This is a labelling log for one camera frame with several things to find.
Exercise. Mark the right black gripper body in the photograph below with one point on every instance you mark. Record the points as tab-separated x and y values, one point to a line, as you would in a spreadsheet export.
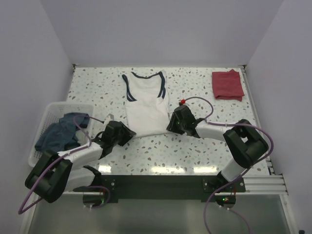
176	126

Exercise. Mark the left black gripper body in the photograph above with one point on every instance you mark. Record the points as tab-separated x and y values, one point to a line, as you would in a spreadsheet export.
117	140

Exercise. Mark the white navy tank top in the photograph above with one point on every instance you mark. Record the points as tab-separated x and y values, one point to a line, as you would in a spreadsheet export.
147	104

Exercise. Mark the red tank top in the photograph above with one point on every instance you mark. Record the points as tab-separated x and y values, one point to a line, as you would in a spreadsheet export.
227	85

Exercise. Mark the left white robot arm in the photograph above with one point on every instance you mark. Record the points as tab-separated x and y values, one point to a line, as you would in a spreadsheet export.
50	176

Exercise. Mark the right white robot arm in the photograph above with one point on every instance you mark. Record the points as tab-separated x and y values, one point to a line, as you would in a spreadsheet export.
244	141

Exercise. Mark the dark navy garment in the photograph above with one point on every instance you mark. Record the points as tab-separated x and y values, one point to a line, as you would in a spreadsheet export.
61	136

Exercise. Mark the white plastic laundry basket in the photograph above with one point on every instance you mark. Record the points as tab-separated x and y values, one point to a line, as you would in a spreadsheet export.
53	112

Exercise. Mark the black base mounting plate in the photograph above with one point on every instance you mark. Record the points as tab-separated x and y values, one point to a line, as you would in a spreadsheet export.
157	187

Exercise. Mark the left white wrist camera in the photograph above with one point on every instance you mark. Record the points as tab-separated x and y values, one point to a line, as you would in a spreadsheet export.
108	118

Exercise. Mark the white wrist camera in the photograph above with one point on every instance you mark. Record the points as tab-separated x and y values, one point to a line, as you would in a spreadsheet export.
108	118
184	102

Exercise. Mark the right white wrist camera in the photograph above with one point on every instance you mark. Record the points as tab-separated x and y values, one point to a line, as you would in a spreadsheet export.
184	102

